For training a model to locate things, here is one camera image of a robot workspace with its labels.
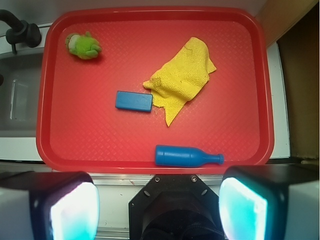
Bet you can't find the red plastic tray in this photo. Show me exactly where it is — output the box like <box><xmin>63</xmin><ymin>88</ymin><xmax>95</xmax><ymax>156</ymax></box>
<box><xmin>36</xmin><ymin>6</ymin><xmax>274</xmax><ymax>174</ymax></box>

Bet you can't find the yellow cloth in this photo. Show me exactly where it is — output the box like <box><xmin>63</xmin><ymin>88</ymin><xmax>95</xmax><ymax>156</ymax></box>
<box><xmin>142</xmin><ymin>37</ymin><xmax>217</xmax><ymax>127</ymax></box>

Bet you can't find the blue plastic bottle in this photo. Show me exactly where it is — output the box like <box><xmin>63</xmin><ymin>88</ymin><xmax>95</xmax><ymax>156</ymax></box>
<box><xmin>155</xmin><ymin>145</ymin><xmax>225</xmax><ymax>168</ymax></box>

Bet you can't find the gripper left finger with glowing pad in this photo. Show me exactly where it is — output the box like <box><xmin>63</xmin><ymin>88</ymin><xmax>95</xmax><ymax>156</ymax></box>
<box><xmin>0</xmin><ymin>171</ymin><xmax>100</xmax><ymax>240</ymax></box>

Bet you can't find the grey sink basin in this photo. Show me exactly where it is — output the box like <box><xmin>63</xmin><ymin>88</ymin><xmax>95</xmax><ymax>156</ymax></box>
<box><xmin>0</xmin><ymin>48</ymin><xmax>44</xmax><ymax>138</ymax></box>

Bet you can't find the black faucet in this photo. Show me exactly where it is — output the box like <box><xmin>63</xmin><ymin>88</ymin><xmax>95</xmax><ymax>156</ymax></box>
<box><xmin>0</xmin><ymin>9</ymin><xmax>42</xmax><ymax>55</ymax></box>

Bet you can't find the blue rectangular block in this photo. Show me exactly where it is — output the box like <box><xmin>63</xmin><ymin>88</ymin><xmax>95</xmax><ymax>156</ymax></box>
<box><xmin>115</xmin><ymin>91</ymin><xmax>153</xmax><ymax>112</ymax></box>

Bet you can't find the green plush toy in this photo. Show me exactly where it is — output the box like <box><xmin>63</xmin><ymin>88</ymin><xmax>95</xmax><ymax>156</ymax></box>
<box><xmin>65</xmin><ymin>31</ymin><xmax>102</xmax><ymax>60</ymax></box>

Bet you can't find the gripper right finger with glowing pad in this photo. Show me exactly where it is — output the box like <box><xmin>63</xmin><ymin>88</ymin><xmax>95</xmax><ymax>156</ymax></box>
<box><xmin>218</xmin><ymin>165</ymin><xmax>320</xmax><ymax>240</ymax></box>

